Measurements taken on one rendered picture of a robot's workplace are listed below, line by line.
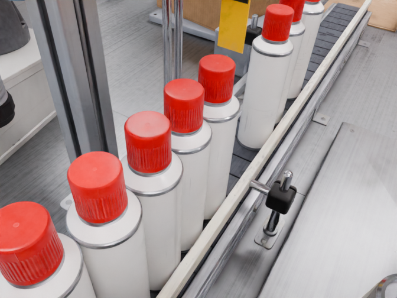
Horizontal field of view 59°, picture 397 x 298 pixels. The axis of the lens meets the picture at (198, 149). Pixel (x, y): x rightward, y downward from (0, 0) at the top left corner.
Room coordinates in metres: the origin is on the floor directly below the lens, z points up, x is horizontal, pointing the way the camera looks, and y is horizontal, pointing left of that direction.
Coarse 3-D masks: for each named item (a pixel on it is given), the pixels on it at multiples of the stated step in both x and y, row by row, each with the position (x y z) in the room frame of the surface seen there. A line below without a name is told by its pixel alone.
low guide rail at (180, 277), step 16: (368, 0) 0.97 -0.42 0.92; (336, 48) 0.68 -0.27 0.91; (320, 64) 0.61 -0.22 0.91; (304, 96) 0.50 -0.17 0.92; (288, 112) 0.45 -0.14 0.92; (272, 144) 0.37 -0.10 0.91; (256, 160) 0.34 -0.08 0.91; (240, 192) 0.28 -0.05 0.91; (224, 208) 0.25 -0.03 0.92; (208, 224) 0.23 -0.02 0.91; (224, 224) 0.25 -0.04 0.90; (208, 240) 0.21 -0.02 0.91; (192, 256) 0.19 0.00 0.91; (176, 272) 0.17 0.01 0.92; (192, 272) 0.18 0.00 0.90; (176, 288) 0.16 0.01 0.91
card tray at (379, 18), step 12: (336, 0) 1.19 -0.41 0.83; (348, 0) 1.20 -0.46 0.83; (360, 0) 1.21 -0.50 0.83; (372, 0) 1.21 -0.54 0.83; (384, 0) 1.22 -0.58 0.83; (396, 0) 1.23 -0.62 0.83; (372, 12) 1.10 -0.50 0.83; (384, 12) 1.11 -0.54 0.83; (396, 12) 1.12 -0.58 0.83; (372, 24) 1.01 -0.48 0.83; (384, 24) 1.02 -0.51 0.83; (396, 24) 1.03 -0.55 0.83
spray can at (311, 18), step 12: (312, 0) 0.54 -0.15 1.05; (312, 12) 0.53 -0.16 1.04; (312, 24) 0.53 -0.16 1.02; (312, 36) 0.54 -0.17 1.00; (300, 48) 0.53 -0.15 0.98; (312, 48) 0.54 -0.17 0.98; (300, 60) 0.53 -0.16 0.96; (300, 72) 0.53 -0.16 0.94; (300, 84) 0.54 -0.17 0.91; (288, 96) 0.53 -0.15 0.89
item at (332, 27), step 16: (336, 16) 0.94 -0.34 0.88; (352, 16) 0.95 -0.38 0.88; (320, 32) 0.83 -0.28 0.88; (336, 32) 0.84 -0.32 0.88; (352, 32) 0.84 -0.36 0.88; (320, 48) 0.75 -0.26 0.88; (304, 80) 0.61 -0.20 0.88; (320, 80) 0.61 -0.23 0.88; (288, 128) 0.45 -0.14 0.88; (240, 160) 0.37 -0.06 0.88; (240, 176) 0.34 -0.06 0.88; (256, 176) 0.34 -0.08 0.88
